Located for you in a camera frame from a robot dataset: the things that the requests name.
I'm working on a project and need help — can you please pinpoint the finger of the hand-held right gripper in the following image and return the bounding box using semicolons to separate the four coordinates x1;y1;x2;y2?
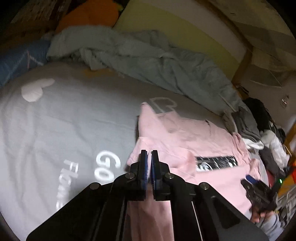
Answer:
245;175;262;186
240;179;254;197

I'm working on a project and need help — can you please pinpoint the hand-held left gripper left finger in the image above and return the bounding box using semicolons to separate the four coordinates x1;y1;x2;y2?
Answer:
26;149;148;241

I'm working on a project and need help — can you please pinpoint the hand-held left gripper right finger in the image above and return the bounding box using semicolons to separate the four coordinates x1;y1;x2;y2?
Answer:
151;150;270;241

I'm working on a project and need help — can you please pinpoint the pink printed t-shirt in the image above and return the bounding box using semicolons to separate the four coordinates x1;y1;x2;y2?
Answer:
126;102;266;241

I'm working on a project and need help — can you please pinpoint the person's right forearm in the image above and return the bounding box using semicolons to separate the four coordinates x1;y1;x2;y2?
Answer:
255;213;286;241

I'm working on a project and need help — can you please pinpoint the stack of folded grey clothes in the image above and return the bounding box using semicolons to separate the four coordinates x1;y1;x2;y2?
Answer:
223;107;262;142

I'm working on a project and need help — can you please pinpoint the person's right hand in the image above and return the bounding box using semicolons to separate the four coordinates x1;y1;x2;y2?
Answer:
251;207;273;224

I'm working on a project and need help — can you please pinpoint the white crumpled garment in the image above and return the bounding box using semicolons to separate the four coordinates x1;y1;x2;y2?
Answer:
260;128;289;163

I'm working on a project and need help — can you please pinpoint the black bag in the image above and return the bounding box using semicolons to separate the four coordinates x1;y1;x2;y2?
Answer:
243;97;275;132

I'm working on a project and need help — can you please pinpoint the translucent net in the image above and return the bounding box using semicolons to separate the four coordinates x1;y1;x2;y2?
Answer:
248;67;292;87

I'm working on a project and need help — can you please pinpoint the grey-blue duvet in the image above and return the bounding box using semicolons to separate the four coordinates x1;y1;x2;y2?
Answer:
46;25;243;116

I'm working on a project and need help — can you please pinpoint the checked canopy cloth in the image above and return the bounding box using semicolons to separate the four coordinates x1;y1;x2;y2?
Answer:
208;0;296;70

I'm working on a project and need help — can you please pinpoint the orange carrot plush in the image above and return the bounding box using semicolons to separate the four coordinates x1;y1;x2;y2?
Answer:
57;0;123;35

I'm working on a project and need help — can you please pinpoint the blue bolster pillow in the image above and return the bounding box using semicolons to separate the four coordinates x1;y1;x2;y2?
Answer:
0;40;51;86

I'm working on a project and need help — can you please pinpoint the yellow and white wall panel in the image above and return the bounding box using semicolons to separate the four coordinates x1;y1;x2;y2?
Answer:
113;0;248;79

